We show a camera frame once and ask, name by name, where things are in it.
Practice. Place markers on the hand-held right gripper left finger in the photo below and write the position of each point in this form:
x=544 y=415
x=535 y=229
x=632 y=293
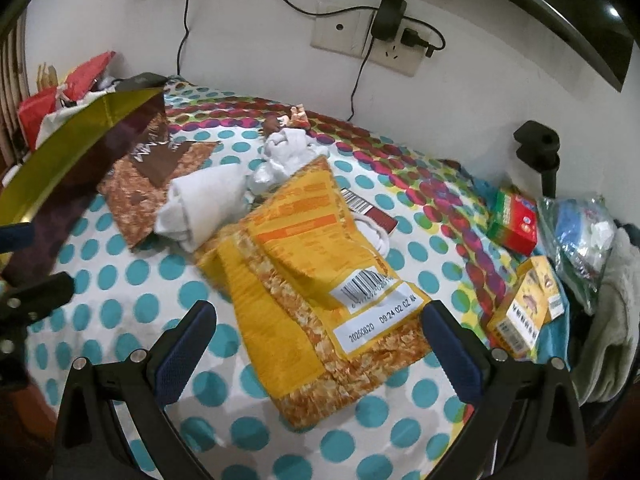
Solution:
x=185 y=342

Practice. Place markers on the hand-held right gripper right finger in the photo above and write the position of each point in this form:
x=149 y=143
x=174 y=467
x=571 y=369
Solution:
x=450 y=355

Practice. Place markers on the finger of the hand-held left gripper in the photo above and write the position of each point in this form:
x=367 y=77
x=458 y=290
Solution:
x=35 y=295
x=17 y=239

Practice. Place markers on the gold tin box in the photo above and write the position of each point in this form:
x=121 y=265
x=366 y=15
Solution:
x=75 y=160

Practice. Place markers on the yellow snack bag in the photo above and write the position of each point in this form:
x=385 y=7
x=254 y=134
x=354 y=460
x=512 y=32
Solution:
x=300 y=280

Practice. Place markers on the brown patterned box lid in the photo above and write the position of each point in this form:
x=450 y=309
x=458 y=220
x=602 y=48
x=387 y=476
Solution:
x=150 y=170

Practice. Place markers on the white knotted cloth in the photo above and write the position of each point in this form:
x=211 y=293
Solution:
x=295 y=150

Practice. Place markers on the brown orange toy figure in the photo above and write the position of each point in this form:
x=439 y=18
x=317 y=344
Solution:
x=285 y=120

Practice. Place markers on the polka dot tablecloth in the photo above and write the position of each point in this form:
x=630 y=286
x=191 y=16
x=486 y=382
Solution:
x=125 y=310

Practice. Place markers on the yellow carton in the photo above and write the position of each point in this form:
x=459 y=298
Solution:
x=525 y=310

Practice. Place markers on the large red paper bag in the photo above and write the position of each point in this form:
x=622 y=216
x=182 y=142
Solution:
x=35 y=115

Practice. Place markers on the green red carton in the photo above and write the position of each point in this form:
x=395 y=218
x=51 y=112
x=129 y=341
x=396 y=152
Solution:
x=515 y=220

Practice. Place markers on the grey towel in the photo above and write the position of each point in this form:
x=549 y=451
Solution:
x=610 y=330

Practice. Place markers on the small dark red box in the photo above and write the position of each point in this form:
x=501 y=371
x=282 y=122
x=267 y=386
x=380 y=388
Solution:
x=372 y=212

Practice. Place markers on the clear plastic bag with items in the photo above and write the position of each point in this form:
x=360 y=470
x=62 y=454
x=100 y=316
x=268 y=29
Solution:
x=575 y=250

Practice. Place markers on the flat red bag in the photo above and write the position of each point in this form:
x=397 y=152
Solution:
x=90 y=72

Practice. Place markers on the black set-top box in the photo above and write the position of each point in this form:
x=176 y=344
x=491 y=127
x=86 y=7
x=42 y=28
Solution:
x=142 y=81

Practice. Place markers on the black power adapter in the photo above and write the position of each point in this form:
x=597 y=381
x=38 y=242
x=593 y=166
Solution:
x=389 y=17

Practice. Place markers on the black clamp mount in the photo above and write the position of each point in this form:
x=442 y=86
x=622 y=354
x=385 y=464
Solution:
x=537 y=145

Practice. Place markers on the black wall plug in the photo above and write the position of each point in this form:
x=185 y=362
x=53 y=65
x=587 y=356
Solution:
x=415 y=39

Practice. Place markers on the beige wall socket plate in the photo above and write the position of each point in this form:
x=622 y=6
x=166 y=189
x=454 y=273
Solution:
x=340 y=30

